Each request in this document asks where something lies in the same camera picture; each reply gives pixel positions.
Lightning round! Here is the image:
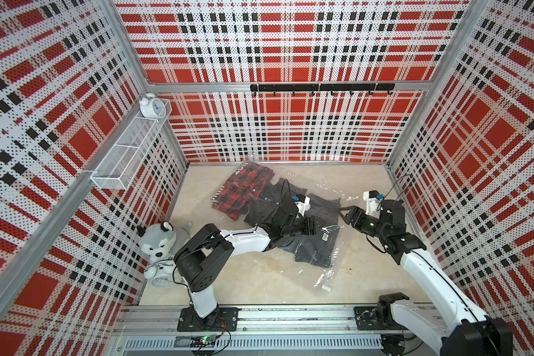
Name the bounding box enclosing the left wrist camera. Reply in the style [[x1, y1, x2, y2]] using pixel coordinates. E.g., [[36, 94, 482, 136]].
[[293, 194, 311, 217]]

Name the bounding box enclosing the white alarm clock on shelf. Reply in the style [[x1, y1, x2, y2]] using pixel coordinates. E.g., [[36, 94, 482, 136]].
[[139, 93, 166, 119]]

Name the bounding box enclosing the dark pinstriped shirt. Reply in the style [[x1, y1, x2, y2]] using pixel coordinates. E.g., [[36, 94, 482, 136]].
[[279, 194, 341, 268]]

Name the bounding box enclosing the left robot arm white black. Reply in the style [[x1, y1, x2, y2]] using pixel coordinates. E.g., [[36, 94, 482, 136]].
[[174, 194, 320, 320]]

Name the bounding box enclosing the electronics board with cables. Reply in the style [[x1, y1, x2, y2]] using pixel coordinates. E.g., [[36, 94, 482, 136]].
[[174, 335, 232, 355]]

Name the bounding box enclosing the clear plastic vacuum bag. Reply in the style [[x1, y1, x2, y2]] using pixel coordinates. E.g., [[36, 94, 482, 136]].
[[209, 160, 360, 293]]

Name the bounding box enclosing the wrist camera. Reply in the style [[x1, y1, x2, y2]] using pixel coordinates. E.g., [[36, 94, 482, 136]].
[[363, 190, 384, 215], [293, 194, 311, 217]]

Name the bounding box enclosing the white wire mesh shelf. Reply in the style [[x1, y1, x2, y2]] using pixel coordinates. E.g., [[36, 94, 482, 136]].
[[90, 98, 171, 191]]

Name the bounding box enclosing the black hook rail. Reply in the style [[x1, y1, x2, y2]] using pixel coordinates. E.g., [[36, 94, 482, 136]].
[[250, 82, 395, 93]]

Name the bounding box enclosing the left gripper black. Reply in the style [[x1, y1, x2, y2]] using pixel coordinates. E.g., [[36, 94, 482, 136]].
[[282, 215, 326, 237]]

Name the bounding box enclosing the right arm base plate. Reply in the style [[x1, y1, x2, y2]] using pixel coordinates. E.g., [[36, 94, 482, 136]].
[[354, 306, 407, 333]]

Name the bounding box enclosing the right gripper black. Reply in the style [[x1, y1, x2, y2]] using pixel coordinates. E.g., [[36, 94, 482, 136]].
[[337, 205, 389, 240]]

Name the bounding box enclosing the aluminium mounting rail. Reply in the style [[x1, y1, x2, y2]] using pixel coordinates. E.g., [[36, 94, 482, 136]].
[[110, 303, 481, 337]]

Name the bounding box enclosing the white alarm clock on floor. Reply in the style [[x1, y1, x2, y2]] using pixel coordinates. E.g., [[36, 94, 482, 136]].
[[144, 260, 177, 289]]

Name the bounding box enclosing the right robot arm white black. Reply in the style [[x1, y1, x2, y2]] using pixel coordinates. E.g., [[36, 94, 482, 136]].
[[339, 201, 513, 355]]

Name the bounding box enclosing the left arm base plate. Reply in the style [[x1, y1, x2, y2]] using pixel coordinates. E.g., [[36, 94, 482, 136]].
[[177, 306, 240, 332]]

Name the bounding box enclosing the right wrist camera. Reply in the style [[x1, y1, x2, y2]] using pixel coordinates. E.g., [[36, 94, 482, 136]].
[[363, 190, 384, 215]]

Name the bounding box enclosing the grey husky plush toy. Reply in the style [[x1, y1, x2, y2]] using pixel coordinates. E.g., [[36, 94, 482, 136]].
[[136, 221, 193, 264]]

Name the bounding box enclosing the red black plaid shirt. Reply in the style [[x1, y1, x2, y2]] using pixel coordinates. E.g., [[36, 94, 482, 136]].
[[212, 161, 274, 220]]

